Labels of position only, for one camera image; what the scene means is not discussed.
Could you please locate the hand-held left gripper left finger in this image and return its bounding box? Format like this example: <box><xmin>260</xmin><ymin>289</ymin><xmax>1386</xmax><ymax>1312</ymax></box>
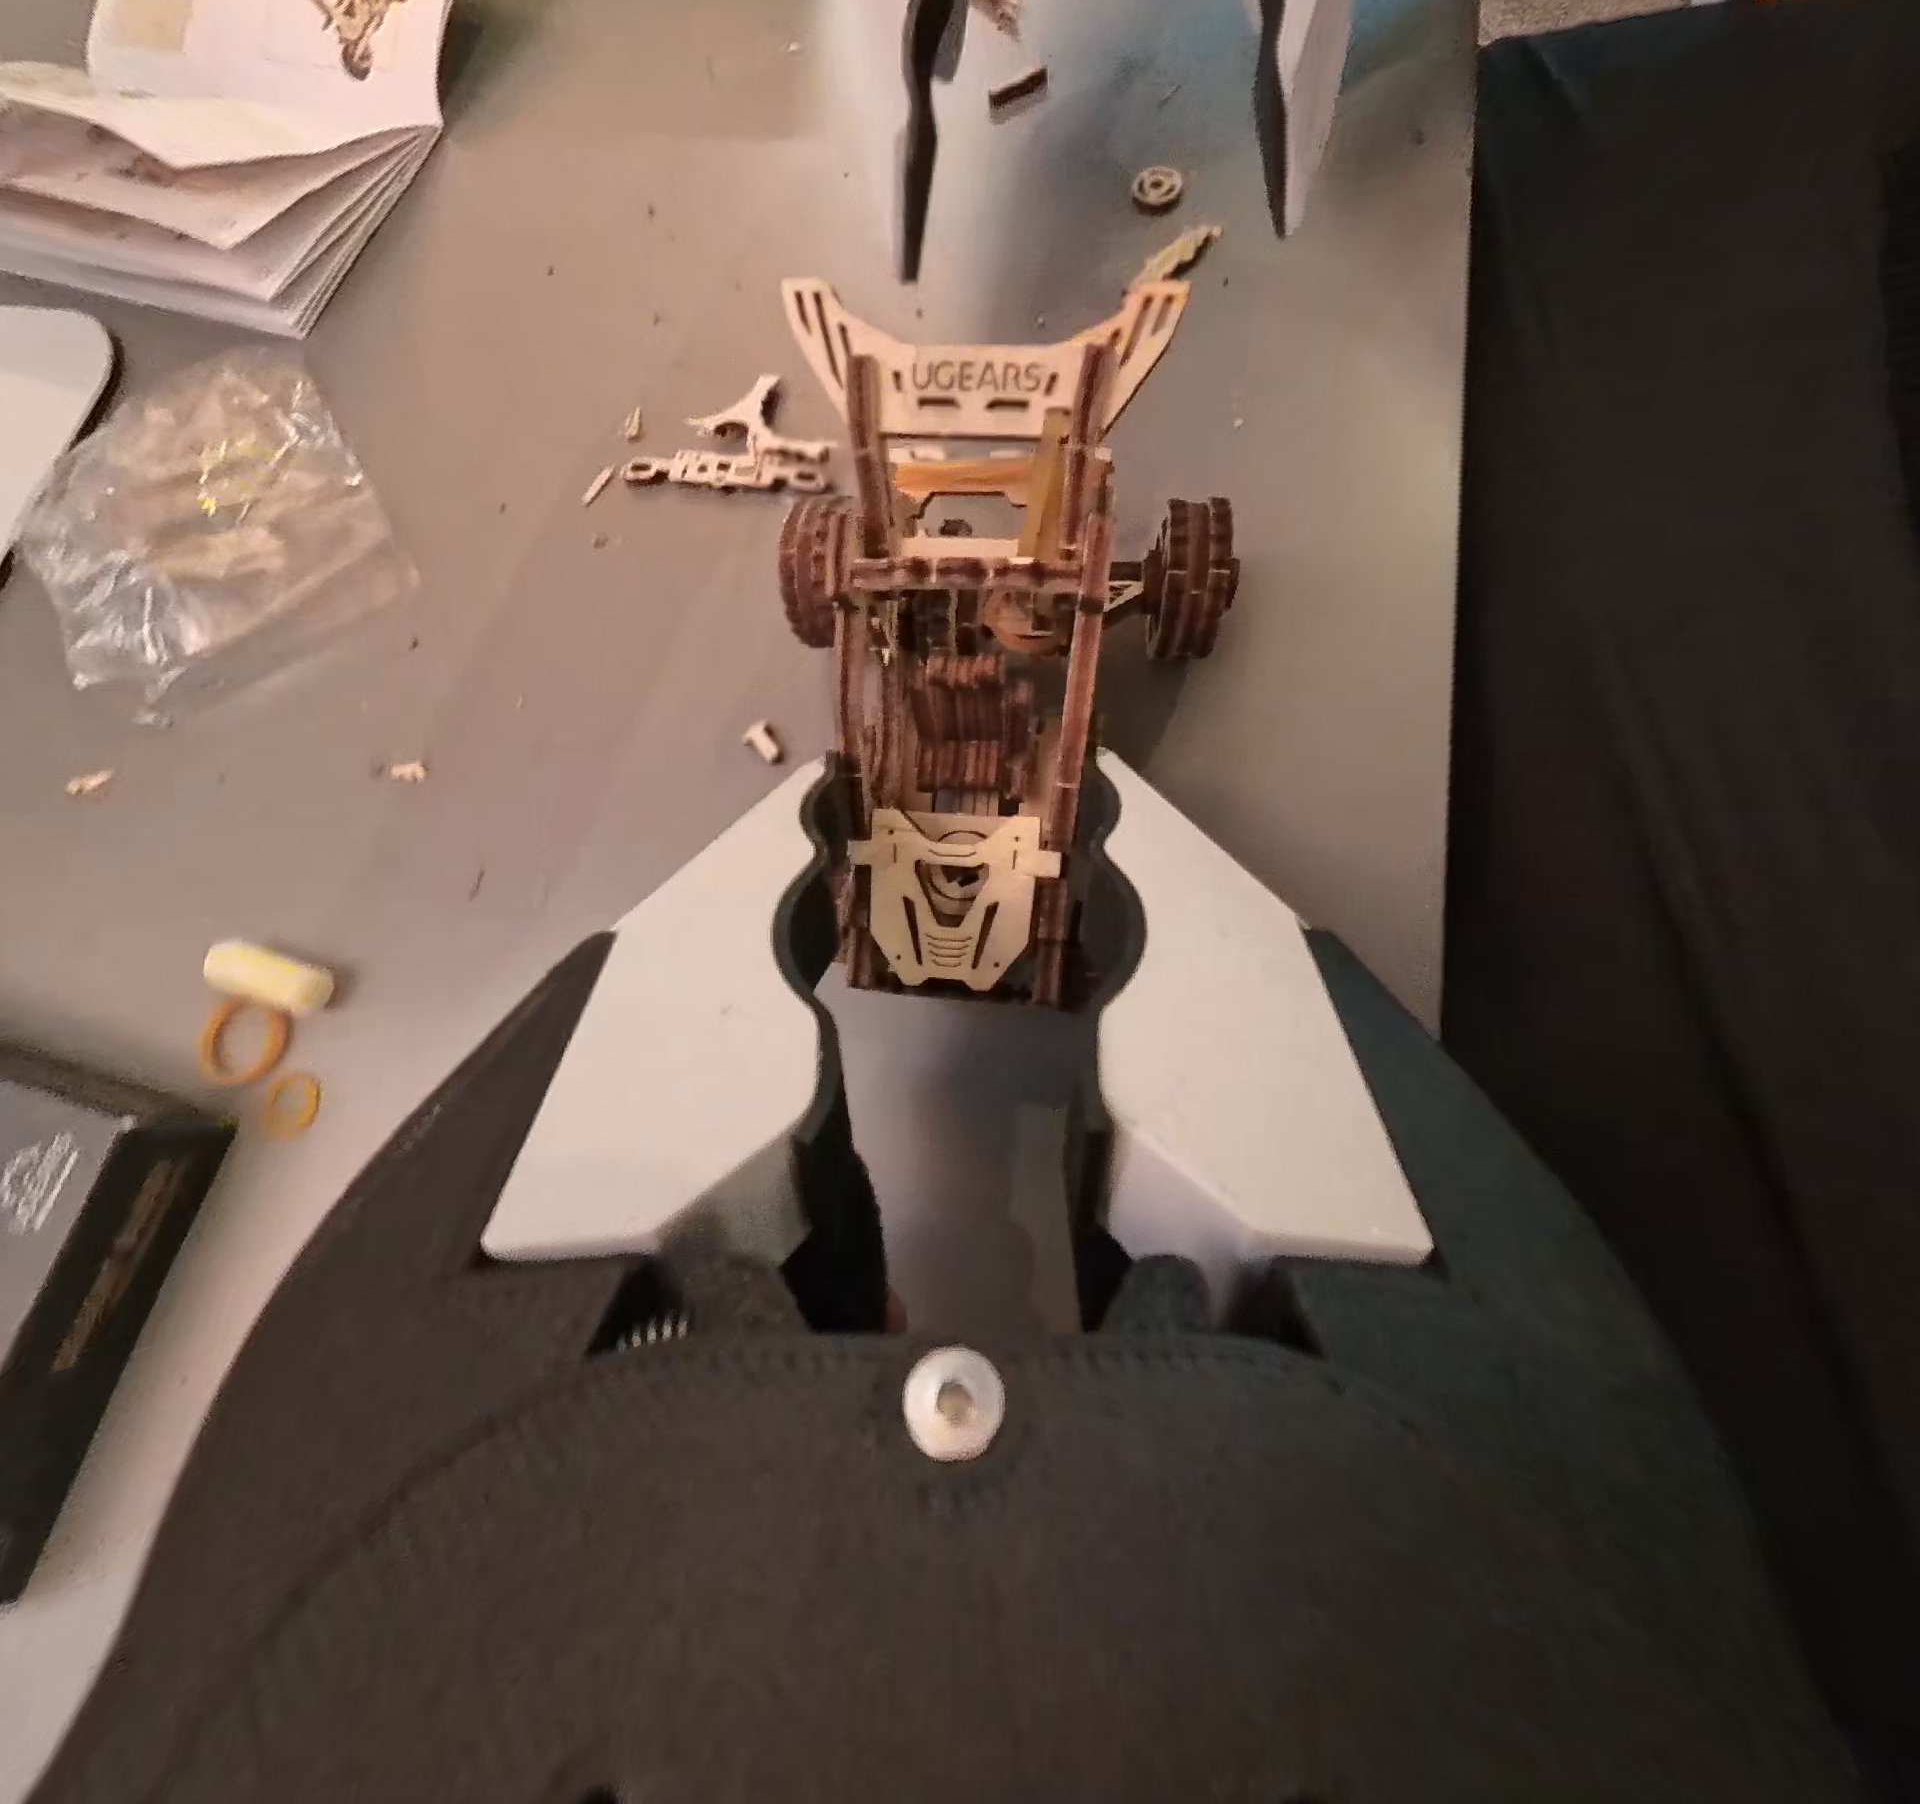
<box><xmin>483</xmin><ymin>759</ymin><xmax>902</xmax><ymax>1333</ymax></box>

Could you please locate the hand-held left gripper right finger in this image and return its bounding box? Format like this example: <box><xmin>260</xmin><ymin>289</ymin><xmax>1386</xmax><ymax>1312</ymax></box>
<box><xmin>1058</xmin><ymin>754</ymin><xmax>1439</xmax><ymax>1333</ymax></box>

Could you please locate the wooden buggy model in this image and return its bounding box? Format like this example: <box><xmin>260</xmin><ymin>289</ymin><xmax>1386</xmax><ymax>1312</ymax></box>
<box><xmin>778</xmin><ymin>227</ymin><xmax>1244</xmax><ymax>1011</ymax></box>

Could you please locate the black model kit box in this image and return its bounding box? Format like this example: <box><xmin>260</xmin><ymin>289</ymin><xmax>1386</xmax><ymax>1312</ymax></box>
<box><xmin>0</xmin><ymin>1042</ymin><xmax>240</xmax><ymax>1606</ymax></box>

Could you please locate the pale wax cylinder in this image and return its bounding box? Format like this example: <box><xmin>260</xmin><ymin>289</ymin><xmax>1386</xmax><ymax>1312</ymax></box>
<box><xmin>202</xmin><ymin>939</ymin><xmax>339</xmax><ymax>1017</ymax></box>

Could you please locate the person's black clothing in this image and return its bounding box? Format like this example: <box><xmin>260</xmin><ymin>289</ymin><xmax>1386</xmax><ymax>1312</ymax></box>
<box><xmin>1442</xmin><ymin>0</ymin><xmax>1920</xmax><ymax>1804</ymax></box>

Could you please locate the white instruction booklet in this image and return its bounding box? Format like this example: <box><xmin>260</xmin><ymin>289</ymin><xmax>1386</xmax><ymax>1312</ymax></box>
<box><xmin>0</xmin><ymin>0</ymin><xmax>495</xmax><ymax>341</ymax></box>

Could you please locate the clear plastic bag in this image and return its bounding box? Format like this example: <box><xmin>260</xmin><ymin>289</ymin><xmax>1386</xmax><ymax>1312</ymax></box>
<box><xmin>14</xmin><ymin>350</ymin><xmax>422</xmax><ymax>725</ymax></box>

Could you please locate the wooden forked frame part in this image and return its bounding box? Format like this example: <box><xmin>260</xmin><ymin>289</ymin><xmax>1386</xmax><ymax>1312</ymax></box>
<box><xmin>617</xmin><ymin>373</ymin><xmax>835</xmax><ymax>493</ymax></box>

